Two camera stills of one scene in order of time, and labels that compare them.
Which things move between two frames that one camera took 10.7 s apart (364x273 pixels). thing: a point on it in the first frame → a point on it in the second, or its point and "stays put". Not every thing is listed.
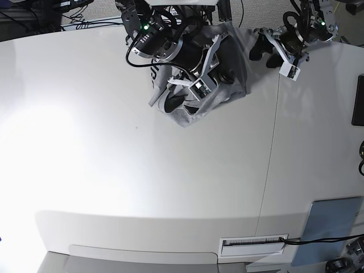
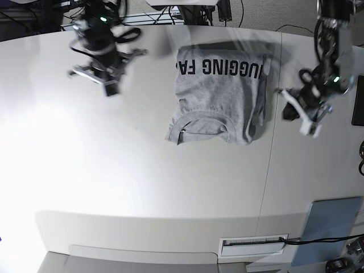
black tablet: [358, 114] stays put
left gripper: [194, 53] → [107, 66]
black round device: [361, 164] stays put
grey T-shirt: [218, 75] → [221, 91]
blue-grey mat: [328, 219] stays put
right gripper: [294, 43] → [311, 98]
